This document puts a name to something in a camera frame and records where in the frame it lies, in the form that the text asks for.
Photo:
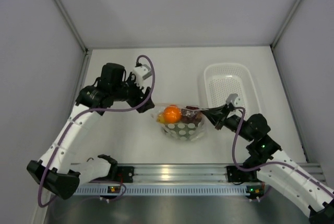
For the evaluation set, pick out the fake orange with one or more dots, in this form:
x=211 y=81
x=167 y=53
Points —
x=172 y=114

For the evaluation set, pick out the fake red grapes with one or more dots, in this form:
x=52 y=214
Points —
x=191 y=115

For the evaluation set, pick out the polka dot zip bag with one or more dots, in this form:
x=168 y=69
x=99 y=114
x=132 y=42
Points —
x=179 y=131

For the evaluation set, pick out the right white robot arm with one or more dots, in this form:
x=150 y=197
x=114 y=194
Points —
x=271 y=163

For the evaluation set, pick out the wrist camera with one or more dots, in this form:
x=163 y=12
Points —
x=235 y=101
x=141 y=73

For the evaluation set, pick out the white slotted cable duct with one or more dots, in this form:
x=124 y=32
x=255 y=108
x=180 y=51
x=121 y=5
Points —
x=169 y=190

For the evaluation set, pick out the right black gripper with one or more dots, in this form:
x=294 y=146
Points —
x=216 y=114

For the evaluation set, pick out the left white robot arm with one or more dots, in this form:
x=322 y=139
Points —
x=55 y=170

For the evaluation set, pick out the aluminium corner post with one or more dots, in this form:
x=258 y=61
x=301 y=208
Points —
x=285 y=23
x=70 y=24

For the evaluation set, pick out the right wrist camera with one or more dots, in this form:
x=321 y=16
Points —
x=235 y=101

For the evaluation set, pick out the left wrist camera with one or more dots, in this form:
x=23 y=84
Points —
x=141 y=73

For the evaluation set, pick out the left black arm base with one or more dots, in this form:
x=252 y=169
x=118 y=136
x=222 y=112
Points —
x=122 y=174

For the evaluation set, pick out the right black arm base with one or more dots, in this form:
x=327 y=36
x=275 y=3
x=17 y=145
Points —
x=235 y=175

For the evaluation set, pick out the white perforated plastic basket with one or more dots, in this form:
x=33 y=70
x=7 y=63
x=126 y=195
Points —
x=224 y=79

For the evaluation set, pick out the right aluminium corner post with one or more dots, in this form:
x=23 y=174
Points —
x=285 y=23

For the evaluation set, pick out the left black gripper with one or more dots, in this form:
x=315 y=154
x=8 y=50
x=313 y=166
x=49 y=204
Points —
x=139 y=93

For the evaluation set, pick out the aluminium front rail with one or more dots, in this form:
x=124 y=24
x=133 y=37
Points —
x=177 y=173

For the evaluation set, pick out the left aluminium corner post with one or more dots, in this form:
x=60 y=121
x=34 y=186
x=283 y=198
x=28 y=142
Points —
x=70 y=24

